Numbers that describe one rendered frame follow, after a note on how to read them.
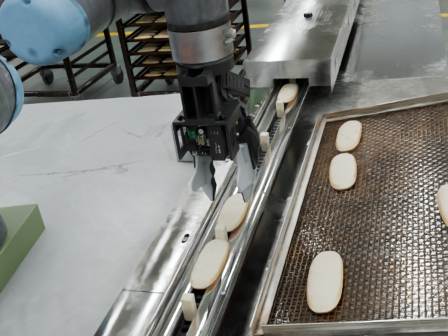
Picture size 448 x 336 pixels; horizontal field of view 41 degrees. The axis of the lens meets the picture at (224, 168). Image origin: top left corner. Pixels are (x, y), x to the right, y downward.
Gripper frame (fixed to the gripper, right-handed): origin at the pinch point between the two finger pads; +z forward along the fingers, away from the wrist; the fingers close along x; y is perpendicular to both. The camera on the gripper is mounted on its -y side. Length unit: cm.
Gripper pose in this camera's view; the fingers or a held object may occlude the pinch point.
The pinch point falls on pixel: (229, 190)
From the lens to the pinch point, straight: 84.5
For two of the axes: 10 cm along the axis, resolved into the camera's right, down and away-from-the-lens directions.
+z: 1.3, 8.7, 4.7
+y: -2.7, 4.9, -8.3
